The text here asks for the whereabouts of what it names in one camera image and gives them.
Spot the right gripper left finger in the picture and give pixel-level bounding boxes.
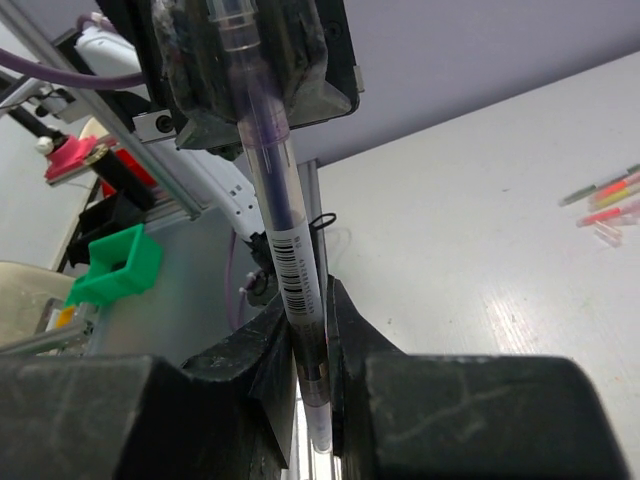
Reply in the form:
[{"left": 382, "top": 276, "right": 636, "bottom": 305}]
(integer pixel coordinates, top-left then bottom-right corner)
[{"left": 1, "top": 298, "right": 296, "bottom": 479}]

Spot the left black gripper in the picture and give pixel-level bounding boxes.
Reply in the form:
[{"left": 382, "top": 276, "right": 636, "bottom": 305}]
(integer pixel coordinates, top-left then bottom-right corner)
[{"left": 99, "top": 1, "right": 361, "bottom": 150}]

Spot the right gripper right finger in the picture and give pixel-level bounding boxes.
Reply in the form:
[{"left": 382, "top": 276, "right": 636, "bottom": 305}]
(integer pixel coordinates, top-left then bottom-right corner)
[{"left": 327, "top": 278, "right": 630, "bottom": 479}]

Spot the red highlighter pen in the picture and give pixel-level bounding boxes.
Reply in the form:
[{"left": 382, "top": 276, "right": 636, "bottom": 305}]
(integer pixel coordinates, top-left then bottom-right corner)
[{"left": 576, "top": 202, "right": 639, "bottom": 228}]

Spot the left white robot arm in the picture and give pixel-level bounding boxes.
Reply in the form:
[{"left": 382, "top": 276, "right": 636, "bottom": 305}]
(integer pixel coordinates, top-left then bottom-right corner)
[{"left": 98, "top": 1, "right": 359, "bottom": 240}]

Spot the green highlighter pen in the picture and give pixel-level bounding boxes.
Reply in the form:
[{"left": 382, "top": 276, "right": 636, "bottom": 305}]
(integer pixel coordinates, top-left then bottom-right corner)
[{"left": 558, "top": 184, "right": 599, "bottom": 207}]

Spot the yellow highlighter pen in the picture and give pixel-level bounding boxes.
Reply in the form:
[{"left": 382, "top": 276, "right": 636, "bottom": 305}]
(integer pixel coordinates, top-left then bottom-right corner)
[{"left": 589, "top": 184, "right": 640, "bottom": 212}]

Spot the orange highlighter pen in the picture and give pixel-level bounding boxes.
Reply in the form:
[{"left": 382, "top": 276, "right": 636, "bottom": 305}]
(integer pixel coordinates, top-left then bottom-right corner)
[{"left": 590, "top": 173, "right": 640, "bottom": 203}]

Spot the pink taped clamp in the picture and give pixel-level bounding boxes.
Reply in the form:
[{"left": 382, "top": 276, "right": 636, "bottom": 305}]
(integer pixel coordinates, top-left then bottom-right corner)
[{"left": 35, "top": 135, "right": 117, "bottom": 187}]

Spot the clear highlighter cap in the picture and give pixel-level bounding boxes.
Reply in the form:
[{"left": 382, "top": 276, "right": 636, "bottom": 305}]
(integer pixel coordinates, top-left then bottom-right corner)
[{"left": 594, "top": 222, "right": 623, "bottom": 248}]

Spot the green plastic bracket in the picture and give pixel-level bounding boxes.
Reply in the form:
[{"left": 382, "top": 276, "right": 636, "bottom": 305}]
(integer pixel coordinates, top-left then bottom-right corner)
[{"left": 64, "top": 224, "right": 163, "bottom": 307}]

